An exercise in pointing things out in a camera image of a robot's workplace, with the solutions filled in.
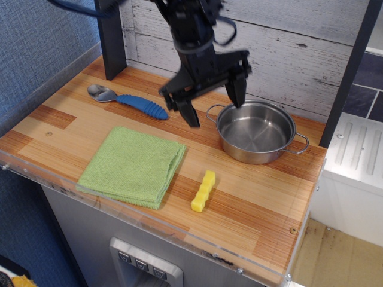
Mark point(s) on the blue handled metal spoon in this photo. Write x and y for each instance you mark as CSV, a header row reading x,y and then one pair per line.
x,y
103,94

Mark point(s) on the silver dispenser panel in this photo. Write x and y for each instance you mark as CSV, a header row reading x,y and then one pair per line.
x,y
136,267

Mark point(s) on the dark grey right post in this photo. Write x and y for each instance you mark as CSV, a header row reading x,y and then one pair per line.
x,y
362,39

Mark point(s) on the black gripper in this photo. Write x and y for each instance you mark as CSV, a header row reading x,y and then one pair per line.
x,y
203,72

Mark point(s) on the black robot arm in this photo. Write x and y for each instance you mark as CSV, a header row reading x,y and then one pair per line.
x,y
191,24

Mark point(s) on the yellow plastic corn piece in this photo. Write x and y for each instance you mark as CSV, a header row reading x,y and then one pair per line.
x,y
202,195

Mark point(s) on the yellow object bottom left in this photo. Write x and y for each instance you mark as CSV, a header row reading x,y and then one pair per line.
x,y
22,281

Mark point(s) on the green folded cloth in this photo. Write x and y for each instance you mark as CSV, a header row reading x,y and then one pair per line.
x,y
132,167

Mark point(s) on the stainless steel pot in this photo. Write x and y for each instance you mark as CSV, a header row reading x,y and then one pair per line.
x,y
258,132

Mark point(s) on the clear acrylic table guard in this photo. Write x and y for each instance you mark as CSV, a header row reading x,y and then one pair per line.
x,y
252,220

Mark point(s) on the white ribbed counter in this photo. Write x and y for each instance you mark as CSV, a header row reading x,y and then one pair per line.
x,y
355,150

